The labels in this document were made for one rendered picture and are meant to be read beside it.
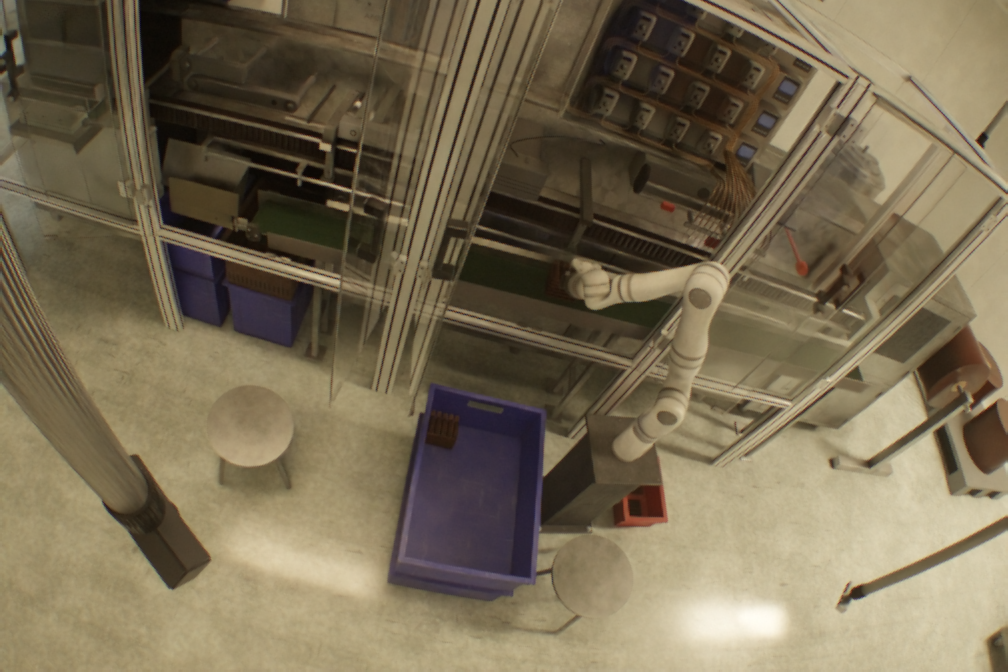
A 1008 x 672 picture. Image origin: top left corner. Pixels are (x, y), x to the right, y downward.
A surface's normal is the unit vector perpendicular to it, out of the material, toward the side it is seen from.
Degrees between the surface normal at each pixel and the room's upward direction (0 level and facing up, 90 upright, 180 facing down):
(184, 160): 57
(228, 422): 0
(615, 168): 90
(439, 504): 0
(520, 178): 90
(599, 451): 0
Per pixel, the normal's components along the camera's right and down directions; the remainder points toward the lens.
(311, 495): 0.29, -0.62
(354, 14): -0.10, 0.73
